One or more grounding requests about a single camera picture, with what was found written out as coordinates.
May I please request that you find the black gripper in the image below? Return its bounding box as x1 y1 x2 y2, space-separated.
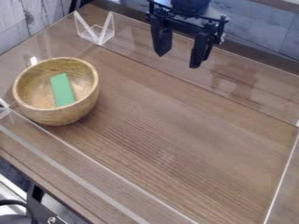
147 0 230 68

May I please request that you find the green stick block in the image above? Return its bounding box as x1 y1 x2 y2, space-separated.
51 73 75 107

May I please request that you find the wooden bowl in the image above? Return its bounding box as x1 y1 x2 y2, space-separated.
13 57 102 126

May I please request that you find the clear acrylic corner bracket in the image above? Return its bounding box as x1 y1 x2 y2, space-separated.
74 11 115 46

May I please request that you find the clear acrylic back wall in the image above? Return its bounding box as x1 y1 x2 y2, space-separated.
105 13 299 127

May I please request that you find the clear acrylic wall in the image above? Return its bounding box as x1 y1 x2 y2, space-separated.
264 136 299 224
105 13 299 127
0 99 199 224

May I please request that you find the clear acrylic front wall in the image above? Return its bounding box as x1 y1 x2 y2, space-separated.
0 99 199 224

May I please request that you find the clear acrylic right wall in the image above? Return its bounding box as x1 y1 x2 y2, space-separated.
264 136 299 224

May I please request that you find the black table leg bracket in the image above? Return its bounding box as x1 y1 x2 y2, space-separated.
27 184 77 224

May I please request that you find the black cable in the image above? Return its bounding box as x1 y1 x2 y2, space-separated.
0 199 30 217

